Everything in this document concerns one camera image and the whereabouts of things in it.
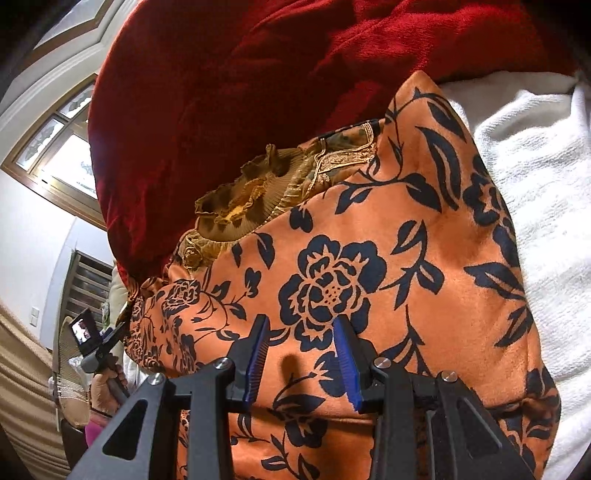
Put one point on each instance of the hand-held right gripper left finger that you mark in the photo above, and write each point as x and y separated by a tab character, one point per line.
255	369

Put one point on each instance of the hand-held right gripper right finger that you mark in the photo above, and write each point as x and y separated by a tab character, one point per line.
347	369

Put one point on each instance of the orange black floral garment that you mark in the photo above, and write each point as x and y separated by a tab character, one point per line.
369	207

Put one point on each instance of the person's left hand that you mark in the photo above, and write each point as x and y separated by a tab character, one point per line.
104	387

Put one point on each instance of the dark slatted door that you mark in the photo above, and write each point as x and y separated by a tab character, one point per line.
85	295

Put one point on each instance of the beige sofa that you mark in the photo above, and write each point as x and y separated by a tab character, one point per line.
27	392

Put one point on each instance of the brown pleated cloth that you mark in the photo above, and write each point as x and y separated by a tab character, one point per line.
258	194

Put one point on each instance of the white towel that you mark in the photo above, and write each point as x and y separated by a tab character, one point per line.
545	184

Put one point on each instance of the red blanket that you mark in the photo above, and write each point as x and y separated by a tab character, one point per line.
231	69

